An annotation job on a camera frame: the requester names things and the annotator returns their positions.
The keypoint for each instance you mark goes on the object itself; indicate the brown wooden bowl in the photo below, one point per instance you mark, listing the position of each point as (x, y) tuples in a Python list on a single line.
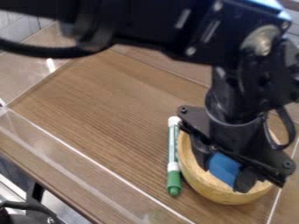
[(205, 185)]

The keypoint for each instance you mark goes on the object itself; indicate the blue foam block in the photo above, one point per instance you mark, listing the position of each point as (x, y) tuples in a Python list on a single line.
[(224, 168)]

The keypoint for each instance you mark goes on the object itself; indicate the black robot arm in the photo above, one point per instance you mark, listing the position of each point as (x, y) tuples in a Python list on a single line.
[(233, 35)]

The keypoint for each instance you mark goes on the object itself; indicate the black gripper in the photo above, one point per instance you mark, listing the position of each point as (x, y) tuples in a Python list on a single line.
[(247, 142)]

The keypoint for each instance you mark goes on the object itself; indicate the green white marker pen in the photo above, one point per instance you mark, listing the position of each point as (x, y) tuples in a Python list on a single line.
[(173, 174)]

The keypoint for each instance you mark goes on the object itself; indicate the black table leg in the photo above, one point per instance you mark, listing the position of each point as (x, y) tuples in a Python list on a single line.
[(37, 192)]

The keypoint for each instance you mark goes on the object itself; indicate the black metal bracket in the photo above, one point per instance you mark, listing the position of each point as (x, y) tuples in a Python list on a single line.
[(44, 216)]

